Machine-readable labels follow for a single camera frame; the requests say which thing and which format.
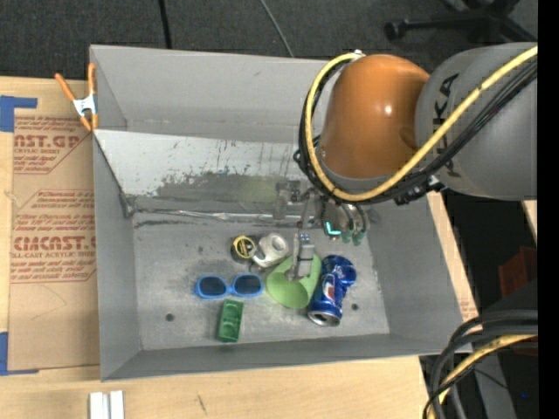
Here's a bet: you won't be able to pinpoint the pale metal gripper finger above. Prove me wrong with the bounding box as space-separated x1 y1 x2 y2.
305 233 317 278
292 232 307 279

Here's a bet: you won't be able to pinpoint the light green plastic cup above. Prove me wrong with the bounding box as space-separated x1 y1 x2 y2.
266 254 323 310

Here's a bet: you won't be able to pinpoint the white tape roll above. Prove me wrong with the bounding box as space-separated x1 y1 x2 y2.
252 231 290 269

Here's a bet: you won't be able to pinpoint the blue soda can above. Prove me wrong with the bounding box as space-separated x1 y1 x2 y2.
307 254 357 327

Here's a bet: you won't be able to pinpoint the blue sunglasses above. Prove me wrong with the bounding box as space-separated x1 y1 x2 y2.
193 273 266 300

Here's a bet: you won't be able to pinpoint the green plastic block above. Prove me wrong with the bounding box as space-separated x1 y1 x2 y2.
216 299 245 344

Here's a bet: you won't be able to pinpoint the grey metal bin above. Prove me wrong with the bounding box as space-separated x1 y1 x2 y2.
88 45 475 382

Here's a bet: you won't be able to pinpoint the brown cardboard board red print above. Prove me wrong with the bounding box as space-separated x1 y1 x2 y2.
0 75 102 375

